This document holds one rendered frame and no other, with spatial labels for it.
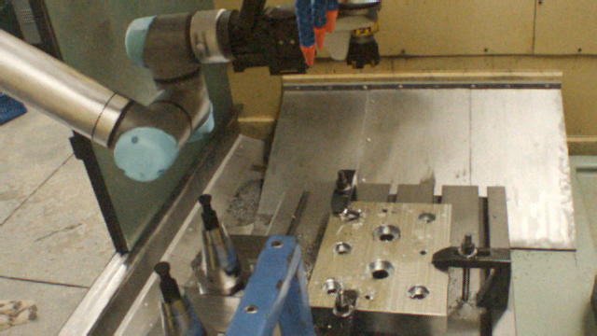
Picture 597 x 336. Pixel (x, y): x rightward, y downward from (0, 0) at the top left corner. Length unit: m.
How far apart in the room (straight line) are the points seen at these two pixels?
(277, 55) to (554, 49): 1.23
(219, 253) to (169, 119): 0.24
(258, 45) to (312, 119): 1.09
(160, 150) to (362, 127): 1.16
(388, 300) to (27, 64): 0.63
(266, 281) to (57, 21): 0.78
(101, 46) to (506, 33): 1.16
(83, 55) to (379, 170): 0.90
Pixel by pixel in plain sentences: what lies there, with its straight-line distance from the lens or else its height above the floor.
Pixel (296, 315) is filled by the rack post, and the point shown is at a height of 1.12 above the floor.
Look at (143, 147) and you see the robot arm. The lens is 0.77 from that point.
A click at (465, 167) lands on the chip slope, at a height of 0.73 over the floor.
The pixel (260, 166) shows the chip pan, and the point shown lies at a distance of 2.00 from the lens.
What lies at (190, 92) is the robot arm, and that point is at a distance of 0.89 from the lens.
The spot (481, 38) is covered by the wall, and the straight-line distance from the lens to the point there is 1.88.
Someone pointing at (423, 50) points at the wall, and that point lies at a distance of 1.90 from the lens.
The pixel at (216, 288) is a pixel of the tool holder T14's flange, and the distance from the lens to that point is 0.68.
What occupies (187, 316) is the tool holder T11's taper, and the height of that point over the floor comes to 1.27.
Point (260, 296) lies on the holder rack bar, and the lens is 0.65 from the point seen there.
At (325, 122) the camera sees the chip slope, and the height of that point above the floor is 0.80.
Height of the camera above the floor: 1.67
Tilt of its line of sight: 31 degrees down
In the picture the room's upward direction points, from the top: 8 degrees counter-clockwise
